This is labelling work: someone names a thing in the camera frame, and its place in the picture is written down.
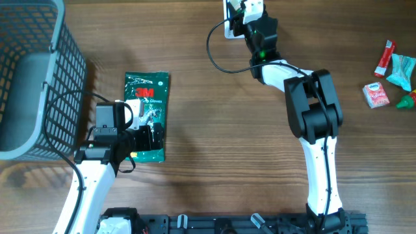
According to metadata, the green 3M gloves packet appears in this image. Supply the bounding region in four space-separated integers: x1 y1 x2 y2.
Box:
124 71 170 163

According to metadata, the red sachet stick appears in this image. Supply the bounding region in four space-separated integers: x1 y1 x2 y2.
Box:
374 40 397 78

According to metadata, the red tissue packet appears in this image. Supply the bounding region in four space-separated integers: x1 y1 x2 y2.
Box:
363 82 390 109

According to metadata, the teal wipes packet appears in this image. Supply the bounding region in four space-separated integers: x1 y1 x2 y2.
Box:
387 53 415 92

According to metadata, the red yellow sauce bottle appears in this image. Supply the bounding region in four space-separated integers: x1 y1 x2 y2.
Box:
396 90 416 109

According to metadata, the green lid jar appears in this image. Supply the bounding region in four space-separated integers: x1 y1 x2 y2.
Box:
227 0 244 14

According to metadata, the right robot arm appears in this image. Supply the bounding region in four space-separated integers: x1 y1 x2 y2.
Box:
227 10 352 233

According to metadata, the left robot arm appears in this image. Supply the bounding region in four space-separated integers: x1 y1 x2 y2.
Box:
54 99 164 233

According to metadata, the white barcode scanner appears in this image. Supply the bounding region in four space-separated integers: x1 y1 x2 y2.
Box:
223 0 244 39

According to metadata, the grey plastic mesh basket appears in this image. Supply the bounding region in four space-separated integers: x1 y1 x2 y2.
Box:
1 0 87 161

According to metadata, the black right camera cable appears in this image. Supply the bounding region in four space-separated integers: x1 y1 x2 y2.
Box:
206 18 332 225

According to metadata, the black camera cable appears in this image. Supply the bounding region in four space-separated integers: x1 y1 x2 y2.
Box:
43 90 111 234
206 18 332 225

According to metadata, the black left camera cable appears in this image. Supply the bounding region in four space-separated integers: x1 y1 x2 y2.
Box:
43 90 111 234

